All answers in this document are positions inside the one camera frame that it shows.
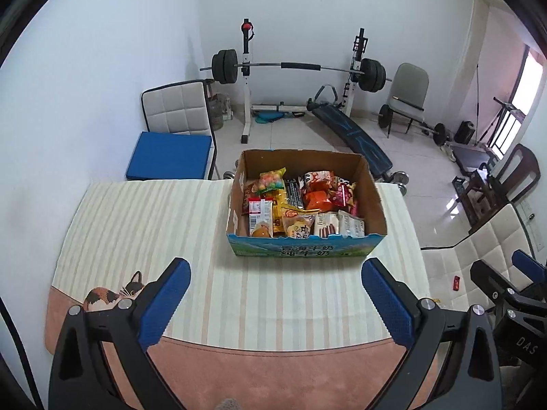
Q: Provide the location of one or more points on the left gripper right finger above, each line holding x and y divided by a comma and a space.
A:
469, 377

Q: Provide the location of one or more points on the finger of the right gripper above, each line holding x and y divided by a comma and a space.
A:
493, 284
532, 269

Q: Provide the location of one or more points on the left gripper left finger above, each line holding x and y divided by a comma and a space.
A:
81, 377

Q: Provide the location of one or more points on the yellow panda snack bag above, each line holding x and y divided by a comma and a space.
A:
344, 197

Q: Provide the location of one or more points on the orange chip bag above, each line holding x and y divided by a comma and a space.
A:
318, 200

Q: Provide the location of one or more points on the yellow pastry packet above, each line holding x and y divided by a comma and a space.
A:
298, 226

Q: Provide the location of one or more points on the colourful candy ball bag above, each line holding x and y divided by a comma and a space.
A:
271, 181

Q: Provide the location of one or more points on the red white packet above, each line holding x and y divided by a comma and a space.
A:
260, 218

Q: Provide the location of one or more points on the grey white snack packet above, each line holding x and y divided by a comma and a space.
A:
350, 226

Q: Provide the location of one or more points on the orange panda snack bag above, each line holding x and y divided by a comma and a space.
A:
321, 180

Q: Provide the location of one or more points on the small red packet on chair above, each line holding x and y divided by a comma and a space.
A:
456, 283

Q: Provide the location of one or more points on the white padded chair right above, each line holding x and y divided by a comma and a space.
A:
494, 243

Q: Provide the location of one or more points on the dark wooden chair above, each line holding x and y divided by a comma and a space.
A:
484, 194

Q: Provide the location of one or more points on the floor barbell black plates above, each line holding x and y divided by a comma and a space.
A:
439, 133

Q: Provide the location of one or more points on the striped cat table mat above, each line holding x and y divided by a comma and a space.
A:
270, 333

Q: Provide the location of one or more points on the cardboard snack box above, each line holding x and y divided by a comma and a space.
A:
304, 203

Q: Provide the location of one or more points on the grey folding chair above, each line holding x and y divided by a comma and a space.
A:
406, 97

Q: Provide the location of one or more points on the barbell on white rack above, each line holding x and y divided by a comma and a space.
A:
367, 74

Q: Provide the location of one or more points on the blue sit-up bench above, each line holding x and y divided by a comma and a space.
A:
351, 134

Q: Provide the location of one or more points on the white chair blue cushion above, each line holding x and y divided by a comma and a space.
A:
179, 142

